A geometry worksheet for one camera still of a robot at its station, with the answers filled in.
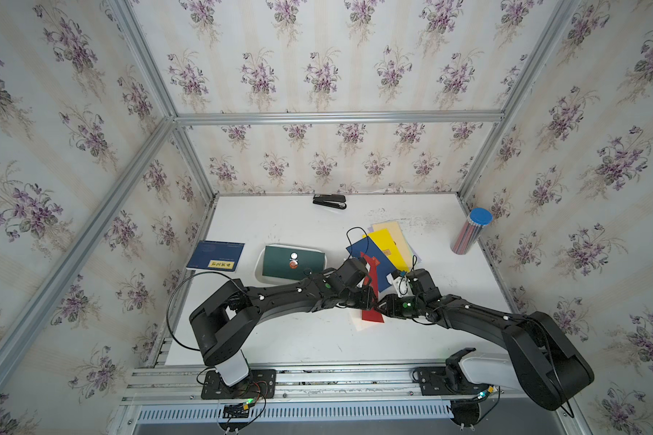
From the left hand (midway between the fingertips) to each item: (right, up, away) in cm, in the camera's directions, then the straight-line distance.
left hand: (378, 304), depth 80 cm
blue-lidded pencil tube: (+33, +21, +12) cm, 41 cm away
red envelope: (-2, -2, -1) cm, 3 cm away
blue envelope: (+5, +8, +16) cm, 18 cm away
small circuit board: (-40, -26, -8) cm, 48 cm away
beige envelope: (+13, +19, +27) cm, 36 cm away
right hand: (+2, -4, +6) cm, 7 cm away
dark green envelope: (-28, +10, +13) cm, 33 cm away
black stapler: (-13, +34, +35) cm, 50 cm away
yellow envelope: (+7, +17, +25) cm, 31 cm away
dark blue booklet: (-57, +12, +21) cm, 62 cm away
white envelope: (-5, -7, +3) cm, 9 cm away
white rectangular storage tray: (-36, +4, +13) cm, 38 cm away
